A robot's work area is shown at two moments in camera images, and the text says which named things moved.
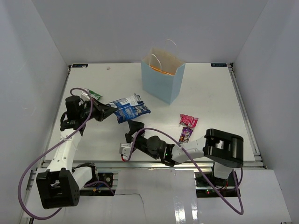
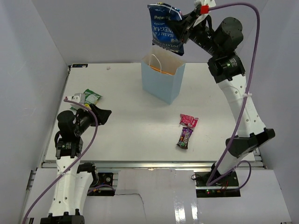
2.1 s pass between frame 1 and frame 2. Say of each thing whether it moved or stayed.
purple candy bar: stayed
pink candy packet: stayed
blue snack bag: moved
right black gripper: moved
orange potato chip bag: stayed
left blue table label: stayed
